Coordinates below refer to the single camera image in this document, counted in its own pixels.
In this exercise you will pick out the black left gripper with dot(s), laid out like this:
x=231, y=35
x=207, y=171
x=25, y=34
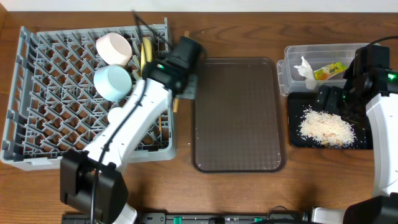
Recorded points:
x=189, y=86

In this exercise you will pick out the pile of cooked rice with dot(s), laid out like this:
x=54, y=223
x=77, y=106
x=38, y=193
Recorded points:
x=326, y=129

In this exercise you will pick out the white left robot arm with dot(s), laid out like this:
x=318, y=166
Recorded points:
x=91, y=181

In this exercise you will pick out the blue bowl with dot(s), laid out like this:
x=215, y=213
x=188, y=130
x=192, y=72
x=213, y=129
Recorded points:
x=112, y=82

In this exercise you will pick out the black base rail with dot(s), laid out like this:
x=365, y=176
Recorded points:
x=277, y=214

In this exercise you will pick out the yellow green snack wrapper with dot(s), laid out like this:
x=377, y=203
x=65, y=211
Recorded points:
x=328, y=71

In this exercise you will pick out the dark brown serving tray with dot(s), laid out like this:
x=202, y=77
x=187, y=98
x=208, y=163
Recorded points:
x=238, y=120

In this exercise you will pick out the black waste tray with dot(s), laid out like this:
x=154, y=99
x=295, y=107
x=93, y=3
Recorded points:
x=297, y=103

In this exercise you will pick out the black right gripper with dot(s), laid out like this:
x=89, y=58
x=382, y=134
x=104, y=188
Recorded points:
x=334, y=95

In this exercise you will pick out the white paper cup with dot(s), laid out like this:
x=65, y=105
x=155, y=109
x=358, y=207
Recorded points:
x=115, y=115

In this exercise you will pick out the yellow plate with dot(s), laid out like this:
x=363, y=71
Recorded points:
x=146, y=53

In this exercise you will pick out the clear plastic bin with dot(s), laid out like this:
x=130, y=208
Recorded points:
x=317, y=56

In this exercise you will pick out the grey dishwasher rack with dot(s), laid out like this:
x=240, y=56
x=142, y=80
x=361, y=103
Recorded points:
x=53, y=104

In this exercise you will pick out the crumpled white tissue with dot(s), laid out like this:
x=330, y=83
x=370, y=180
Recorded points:
x=305, y=70

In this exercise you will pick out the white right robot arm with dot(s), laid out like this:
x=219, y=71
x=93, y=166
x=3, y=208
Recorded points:
x=381, y=208

